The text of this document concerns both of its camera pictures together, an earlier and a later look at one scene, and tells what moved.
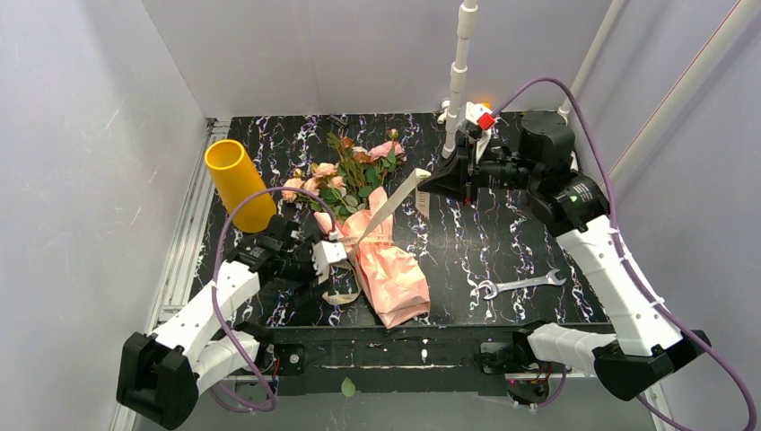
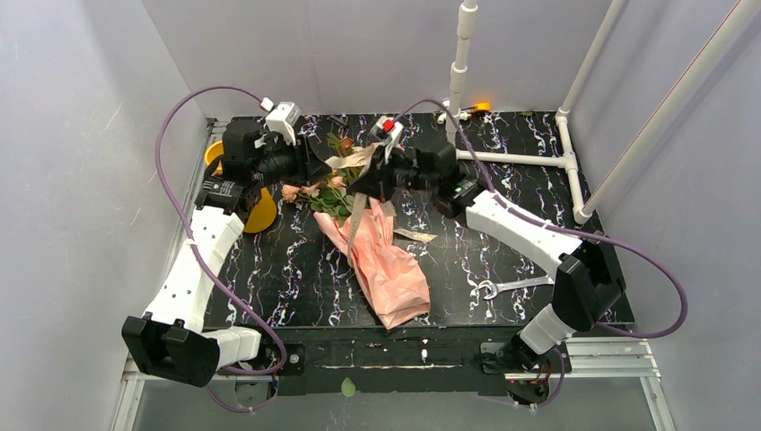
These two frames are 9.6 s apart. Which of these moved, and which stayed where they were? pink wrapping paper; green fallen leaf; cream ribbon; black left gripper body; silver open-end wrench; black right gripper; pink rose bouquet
Moved: cream ribbon; black left gripper body; black right gripper
Stayed: silver open-end wrench; green fallen leaf; pink wrapping paper; pink rose bouquet
